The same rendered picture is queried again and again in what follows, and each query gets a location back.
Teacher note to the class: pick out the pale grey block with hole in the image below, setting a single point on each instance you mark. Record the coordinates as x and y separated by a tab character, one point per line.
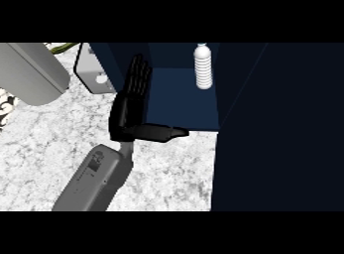
94	74

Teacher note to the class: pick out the dark blue open cabinet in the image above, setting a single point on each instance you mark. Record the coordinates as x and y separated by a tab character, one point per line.
180	105

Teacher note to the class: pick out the green plant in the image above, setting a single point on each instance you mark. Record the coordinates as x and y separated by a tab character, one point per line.
63	47

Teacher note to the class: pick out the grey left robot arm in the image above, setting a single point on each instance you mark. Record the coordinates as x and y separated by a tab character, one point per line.
94	180

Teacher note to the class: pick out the pale grey rounded appliance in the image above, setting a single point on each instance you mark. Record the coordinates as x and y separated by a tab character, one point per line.
23	71

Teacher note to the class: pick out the clear plastic water bottle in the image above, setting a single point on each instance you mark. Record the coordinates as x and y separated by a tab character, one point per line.
205	69

